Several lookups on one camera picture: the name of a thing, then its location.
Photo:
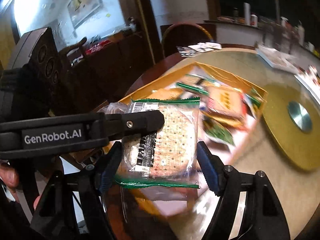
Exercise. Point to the yellow egg-yolk cracker pack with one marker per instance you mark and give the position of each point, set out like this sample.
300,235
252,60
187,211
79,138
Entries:
226,105

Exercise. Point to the green seaweed snack bag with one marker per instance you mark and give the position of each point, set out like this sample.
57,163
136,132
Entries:
216,132

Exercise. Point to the framed wall picture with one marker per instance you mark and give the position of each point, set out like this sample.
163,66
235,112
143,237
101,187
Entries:
81,10

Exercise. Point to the green round cracker pack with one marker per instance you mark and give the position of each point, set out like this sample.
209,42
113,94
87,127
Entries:
166,157

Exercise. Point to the silver turntable centre disc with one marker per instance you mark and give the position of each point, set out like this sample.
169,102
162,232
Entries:
299,116

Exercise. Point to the gold cardboard tray box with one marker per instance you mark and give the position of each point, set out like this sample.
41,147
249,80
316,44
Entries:
191,81

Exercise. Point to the clear plastic cake box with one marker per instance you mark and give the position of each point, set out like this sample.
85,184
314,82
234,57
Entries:
276,47

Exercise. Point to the white flat foam box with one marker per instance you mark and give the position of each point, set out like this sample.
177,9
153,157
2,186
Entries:
309,79

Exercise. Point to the operator left hand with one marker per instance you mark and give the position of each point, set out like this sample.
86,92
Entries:
10,178

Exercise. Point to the paper towel roll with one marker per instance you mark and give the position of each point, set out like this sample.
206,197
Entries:
247,13

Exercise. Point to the gold round turntable mat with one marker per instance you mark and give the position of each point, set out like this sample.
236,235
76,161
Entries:
302,148

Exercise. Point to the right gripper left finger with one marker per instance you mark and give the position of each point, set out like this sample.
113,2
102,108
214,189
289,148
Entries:
92,184

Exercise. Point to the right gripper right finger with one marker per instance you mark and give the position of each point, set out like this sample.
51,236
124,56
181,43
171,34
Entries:
225,182

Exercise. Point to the round-back wooden chair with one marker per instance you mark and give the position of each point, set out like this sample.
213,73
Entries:
185,34

